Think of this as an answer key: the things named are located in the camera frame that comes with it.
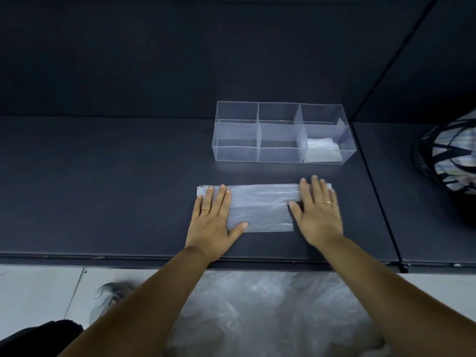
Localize pile of plastic bags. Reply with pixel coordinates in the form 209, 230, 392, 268
163, 271, 388, 357

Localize black white striped tote bag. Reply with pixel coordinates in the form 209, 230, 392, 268
410, 109, 476, 224

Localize clear three-compartment plastic box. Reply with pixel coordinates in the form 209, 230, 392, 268
212, 101, 358, 166

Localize person's left hand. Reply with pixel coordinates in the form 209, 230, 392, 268
184, 184, 249, 265

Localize person's right hand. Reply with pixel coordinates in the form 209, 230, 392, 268
288, 175, 345, 250

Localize black trousers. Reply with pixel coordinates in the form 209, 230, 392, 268
0, 319, 85, 357

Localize person's left forearm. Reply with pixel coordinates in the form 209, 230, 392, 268
57, 246, 213, 357

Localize person's left grey shoe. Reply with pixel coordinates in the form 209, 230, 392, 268
88, 281, 135, 325

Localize person's right forearm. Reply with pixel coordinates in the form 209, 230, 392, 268
317, 235, 476, 357

